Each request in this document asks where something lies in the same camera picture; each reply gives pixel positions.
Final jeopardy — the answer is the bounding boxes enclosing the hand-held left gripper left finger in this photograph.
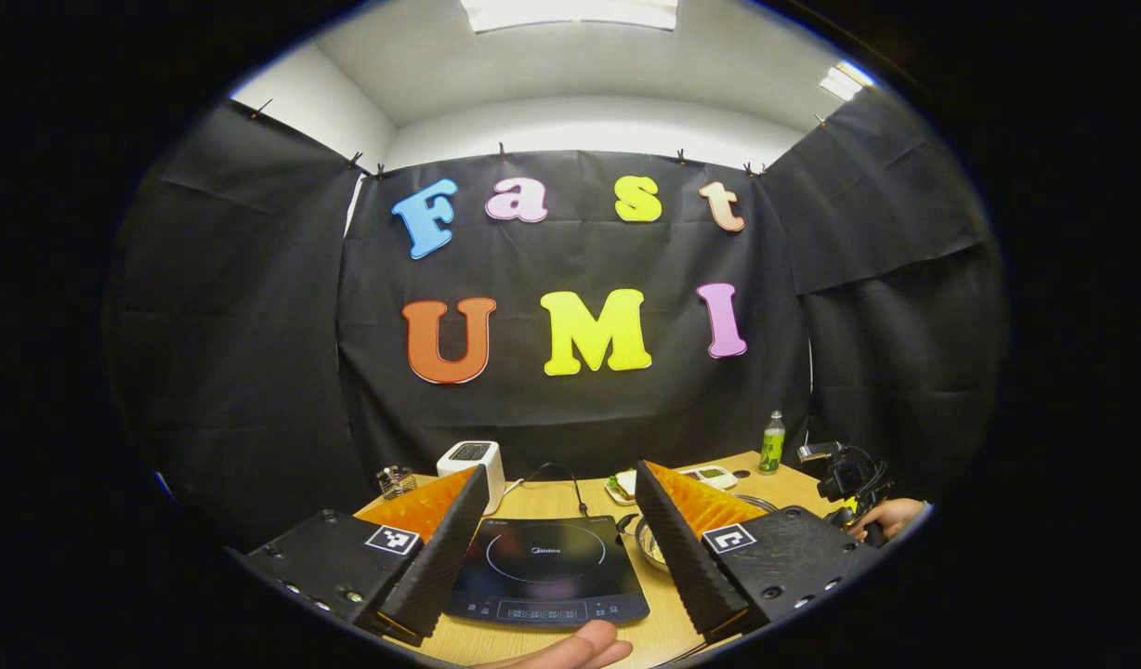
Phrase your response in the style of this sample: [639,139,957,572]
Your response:
[243,464,491,648]

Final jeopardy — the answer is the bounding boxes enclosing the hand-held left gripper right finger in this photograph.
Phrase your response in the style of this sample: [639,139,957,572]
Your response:
[634,459,885,644]

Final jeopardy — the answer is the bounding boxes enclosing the stainless steel pot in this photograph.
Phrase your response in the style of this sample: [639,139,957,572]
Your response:
[617,495,778,572]

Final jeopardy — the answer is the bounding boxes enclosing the black induction cooktop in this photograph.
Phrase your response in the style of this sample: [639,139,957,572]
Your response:
[445,516,650,626]

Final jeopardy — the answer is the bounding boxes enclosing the green drink bottle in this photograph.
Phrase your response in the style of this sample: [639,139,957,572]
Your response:
[758,411,787,476]

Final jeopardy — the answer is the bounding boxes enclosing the white toaster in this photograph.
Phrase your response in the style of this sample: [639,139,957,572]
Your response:
[438,440,505,516]

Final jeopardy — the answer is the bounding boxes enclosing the black backdrop cloth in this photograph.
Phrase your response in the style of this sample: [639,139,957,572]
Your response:
[106,88,1010,549]

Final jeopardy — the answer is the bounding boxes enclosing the small ceiling light panel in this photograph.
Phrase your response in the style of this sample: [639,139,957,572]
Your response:
[820,60,867,101]

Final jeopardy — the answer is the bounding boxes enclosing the long ceiling light panel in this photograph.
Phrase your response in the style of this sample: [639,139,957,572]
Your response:
[461,0,680,33]

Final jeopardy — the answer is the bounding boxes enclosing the black power cable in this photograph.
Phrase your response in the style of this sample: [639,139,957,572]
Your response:
[522,462,592,518]

